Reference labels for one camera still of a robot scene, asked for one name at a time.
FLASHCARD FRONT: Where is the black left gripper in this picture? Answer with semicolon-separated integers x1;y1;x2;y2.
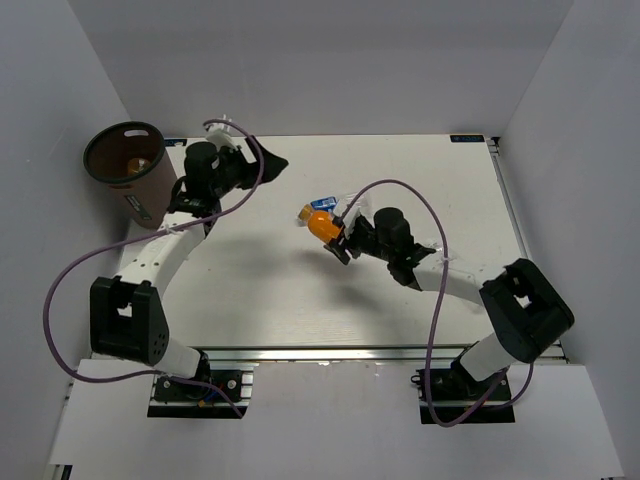
211;136;288;199

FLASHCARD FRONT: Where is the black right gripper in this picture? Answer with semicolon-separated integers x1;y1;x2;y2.
325;217;394;265

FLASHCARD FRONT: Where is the orange juice bottle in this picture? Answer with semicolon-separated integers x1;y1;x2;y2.
298;205;342;244

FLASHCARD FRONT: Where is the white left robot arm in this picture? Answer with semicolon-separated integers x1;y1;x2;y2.
90;137;289;399

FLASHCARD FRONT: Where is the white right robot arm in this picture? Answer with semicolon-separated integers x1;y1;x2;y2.
308;207;575;399

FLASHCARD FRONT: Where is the small sticker near bin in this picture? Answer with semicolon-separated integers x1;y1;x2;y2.
164;138;188;147

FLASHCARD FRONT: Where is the brown cylindrical bin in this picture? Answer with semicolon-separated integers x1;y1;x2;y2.
83;121;177;230

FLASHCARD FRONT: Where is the blue label clear bottle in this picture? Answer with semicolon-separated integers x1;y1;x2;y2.
294;194;374;226

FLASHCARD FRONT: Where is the blue table label sticker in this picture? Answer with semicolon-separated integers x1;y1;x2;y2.
450;134;485;143

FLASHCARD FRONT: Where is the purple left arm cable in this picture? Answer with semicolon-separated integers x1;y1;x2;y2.
43;117;266;418

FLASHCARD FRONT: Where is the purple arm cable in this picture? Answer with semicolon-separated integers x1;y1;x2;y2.
344;179;534;428
43;117;266;418

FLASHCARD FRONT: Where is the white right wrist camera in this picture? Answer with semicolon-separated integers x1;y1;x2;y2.
334;198;362;235

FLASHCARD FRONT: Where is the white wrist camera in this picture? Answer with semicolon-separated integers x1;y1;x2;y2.
334;198;362;235
203;114;239;150

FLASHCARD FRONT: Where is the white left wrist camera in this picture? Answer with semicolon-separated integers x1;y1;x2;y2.
203;114;239;150

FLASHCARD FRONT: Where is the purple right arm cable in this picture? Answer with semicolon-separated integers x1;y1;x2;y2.
344;179;534;428

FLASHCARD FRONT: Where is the aluminium front rail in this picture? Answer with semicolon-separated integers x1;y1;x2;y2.
92;345;481;365

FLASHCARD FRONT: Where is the aluminium rail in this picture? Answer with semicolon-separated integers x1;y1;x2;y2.
482;137;575;364
92;345;481;365

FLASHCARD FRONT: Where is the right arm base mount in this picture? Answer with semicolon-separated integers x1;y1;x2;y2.
410;368;516;425

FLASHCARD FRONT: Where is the aluminium right side rail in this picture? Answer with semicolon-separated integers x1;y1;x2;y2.
482;137;575;364

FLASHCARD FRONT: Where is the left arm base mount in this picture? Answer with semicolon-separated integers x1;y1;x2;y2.
147;362;257;420

